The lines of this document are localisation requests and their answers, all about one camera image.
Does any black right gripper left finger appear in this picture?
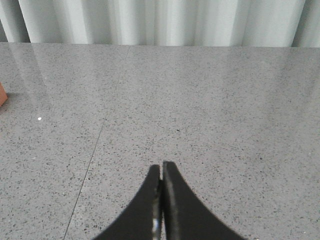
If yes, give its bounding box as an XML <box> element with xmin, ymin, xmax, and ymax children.
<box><xmin>95</xmin><ymin>165</ymin><xmax>160</xmax><ymax>240</ymax></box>

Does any orange foam cube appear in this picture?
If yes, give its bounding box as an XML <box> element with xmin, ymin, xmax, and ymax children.
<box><xmin>0</xmin><ymin>83</ymin><xmax>8</xmax><ymax>106</ymax></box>

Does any pale green curtain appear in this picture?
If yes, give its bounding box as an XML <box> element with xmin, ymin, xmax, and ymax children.
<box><xmin>0</xmin><ymin>0</ymin><xmax>320</xmax><ymax>48</ymax></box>

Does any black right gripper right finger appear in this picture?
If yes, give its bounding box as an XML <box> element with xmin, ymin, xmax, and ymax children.
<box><xmin>162</xmin><ymin>161</ymin><xmax>243</xmax><ymax>240</ymax></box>

